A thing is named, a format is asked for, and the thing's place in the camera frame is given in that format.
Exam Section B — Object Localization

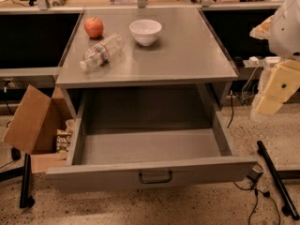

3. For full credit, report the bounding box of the white ceramic bowl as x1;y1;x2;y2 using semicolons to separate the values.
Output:
129;20;162;46

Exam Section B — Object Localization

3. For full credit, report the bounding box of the red apple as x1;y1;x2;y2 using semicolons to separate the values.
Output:
84;17;104;38

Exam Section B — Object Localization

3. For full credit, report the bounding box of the black stand leg left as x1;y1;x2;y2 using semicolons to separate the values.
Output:
0;154;35;208

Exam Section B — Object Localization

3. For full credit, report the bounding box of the grey top drawer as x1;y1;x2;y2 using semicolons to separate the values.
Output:
47;84;256;192

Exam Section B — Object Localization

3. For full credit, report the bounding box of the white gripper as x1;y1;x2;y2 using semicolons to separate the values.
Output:
250;59;300;122

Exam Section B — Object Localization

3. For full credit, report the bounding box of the white power strip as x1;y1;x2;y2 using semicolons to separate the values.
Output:
247;56;280;66

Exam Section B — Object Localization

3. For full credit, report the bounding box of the black stand leg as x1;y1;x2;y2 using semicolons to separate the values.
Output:
0;154;35;208
257;141;300;220

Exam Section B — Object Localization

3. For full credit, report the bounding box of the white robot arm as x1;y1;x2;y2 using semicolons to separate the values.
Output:
250;0;300;122

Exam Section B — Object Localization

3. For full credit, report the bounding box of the sea salt snack bag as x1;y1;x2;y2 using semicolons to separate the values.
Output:
55;129;72;152

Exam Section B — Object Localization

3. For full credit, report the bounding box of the clear plastic water bottle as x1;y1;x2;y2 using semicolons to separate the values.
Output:
80;33;125;70

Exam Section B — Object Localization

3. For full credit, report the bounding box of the grey metal cabinet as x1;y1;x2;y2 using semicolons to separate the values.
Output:
56;7;237;115

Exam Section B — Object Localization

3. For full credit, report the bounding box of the brown cardboard box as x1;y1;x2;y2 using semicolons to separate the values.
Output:
3;85;75;173

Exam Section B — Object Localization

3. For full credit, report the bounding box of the black stand leg right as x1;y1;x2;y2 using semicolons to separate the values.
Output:
257;141;300;220

